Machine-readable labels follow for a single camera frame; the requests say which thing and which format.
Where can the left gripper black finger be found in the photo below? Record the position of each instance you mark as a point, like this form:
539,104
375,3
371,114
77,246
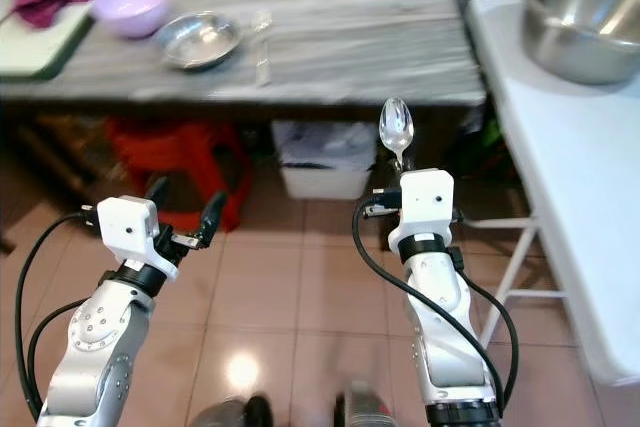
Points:
157,189
212,219

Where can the steel spoon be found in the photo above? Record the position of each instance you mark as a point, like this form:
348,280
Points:
396,127

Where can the black robot leg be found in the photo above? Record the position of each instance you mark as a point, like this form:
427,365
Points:
230,414
362,412

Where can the pale green cutting board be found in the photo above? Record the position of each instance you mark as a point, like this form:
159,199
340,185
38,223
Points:
40,52

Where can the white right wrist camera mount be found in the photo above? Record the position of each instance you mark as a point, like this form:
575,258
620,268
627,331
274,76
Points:
425,205

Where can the black left robot leg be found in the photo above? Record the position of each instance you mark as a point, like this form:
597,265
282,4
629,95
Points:
230,414

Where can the black right robot leg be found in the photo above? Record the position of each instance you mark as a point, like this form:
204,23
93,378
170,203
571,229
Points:
362,412

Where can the shallow steel bowl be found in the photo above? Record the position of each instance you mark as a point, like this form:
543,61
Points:
198,42

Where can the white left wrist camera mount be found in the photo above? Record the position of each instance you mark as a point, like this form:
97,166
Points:
130,227

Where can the white plastic storage box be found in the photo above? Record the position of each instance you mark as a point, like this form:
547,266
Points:
320,162

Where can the green plant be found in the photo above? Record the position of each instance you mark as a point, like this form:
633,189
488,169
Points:
468,147

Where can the white metal table frame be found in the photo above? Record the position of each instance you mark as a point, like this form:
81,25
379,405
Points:
510,267

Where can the large deep steel bowl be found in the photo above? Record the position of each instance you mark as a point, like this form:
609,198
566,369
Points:
580,27

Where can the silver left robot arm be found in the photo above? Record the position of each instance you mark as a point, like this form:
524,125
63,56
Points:
105,347

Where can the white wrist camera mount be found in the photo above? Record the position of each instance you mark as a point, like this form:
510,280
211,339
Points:
425,205
130,227

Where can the red plastic stool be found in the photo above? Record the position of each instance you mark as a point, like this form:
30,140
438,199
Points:
170,152

